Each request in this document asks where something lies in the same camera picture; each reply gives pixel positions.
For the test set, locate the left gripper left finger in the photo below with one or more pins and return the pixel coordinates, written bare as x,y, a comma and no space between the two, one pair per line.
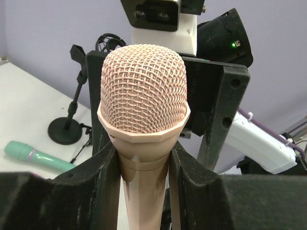
84,198

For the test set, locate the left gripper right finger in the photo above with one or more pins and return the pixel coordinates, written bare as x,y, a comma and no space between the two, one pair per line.
203,200

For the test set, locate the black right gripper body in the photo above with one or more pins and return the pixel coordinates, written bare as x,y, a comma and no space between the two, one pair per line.
203,80

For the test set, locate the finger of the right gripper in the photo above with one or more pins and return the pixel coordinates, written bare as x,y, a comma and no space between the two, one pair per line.
227,96
94,61

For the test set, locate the peach microphone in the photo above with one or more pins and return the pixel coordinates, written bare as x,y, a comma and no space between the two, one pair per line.
143,108

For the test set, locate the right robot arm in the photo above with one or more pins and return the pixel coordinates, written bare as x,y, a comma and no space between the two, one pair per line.
224,39

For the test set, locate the teal microphone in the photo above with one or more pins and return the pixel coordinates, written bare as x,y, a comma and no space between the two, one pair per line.
27,153

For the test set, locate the black tripod shock-mount stand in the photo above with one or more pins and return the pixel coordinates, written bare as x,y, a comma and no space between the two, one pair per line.
105,43

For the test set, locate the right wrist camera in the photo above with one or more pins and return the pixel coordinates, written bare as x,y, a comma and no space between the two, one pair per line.
168,23

